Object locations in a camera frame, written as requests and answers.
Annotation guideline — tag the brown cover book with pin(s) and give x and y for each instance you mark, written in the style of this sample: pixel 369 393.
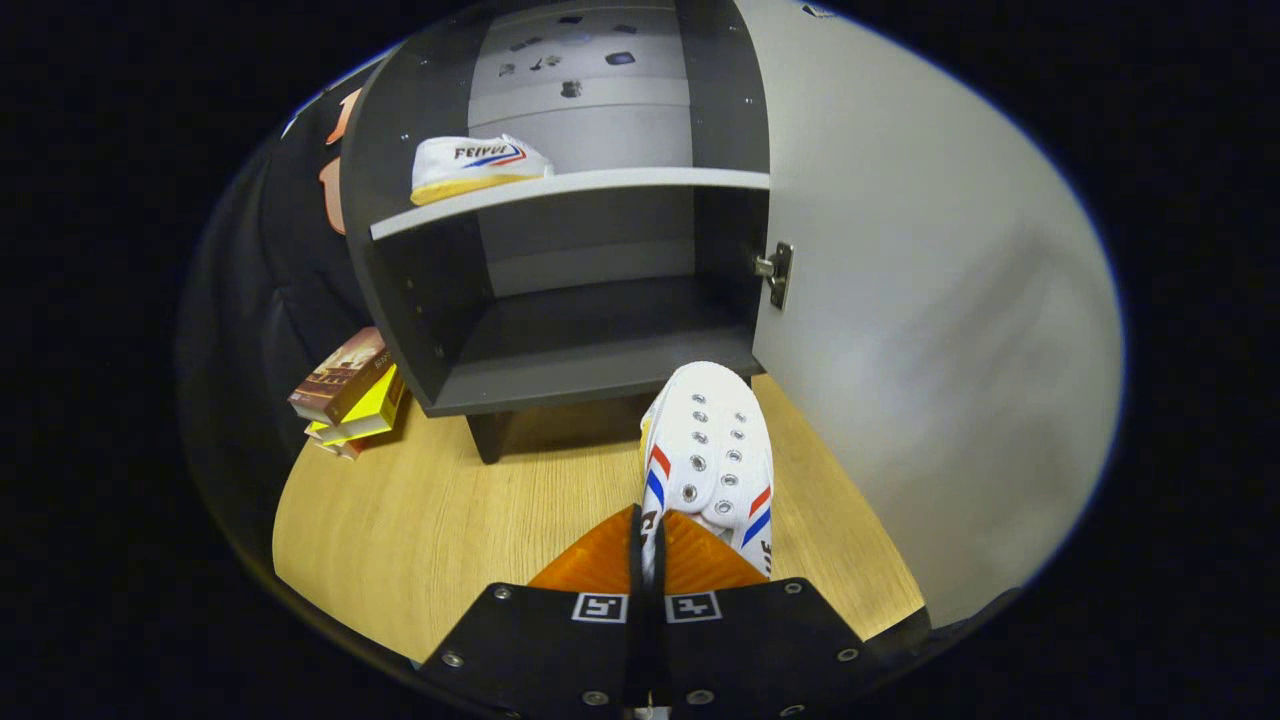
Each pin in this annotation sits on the brown cover book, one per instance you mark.
pixel 335 378

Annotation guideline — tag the yellow cover book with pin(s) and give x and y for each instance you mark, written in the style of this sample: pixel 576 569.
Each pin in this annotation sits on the yellow cover book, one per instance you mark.
pixel 372 408

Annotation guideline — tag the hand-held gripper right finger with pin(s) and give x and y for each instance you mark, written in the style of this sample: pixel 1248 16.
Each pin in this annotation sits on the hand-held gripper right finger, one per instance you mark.
pixel 760 650

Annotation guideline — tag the white striped canvas shoe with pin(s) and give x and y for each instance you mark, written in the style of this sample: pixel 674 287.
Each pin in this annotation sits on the white striped canvas shoe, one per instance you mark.
pixel 470 165
pixel 715 440

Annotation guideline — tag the dark grey shoe cabinet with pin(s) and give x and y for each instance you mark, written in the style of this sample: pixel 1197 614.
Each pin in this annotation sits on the dark grey shoe cabinet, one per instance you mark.
pixel 590 340

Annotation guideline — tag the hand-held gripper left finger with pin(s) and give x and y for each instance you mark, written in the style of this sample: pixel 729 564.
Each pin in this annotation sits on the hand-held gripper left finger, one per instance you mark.
pixel 540 650

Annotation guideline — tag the thin orange cover book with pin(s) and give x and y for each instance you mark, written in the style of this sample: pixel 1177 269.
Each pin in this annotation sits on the thin orange cover book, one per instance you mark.
pixel 342 448

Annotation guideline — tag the black backdrop cloth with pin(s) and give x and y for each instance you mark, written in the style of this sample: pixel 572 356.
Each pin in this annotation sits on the black backdrop cloth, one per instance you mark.
pixel 260 300

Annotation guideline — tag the beige shoe cabinet door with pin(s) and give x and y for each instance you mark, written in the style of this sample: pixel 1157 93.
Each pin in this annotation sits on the beige shoe cabinet door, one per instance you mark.
pixel 920 300

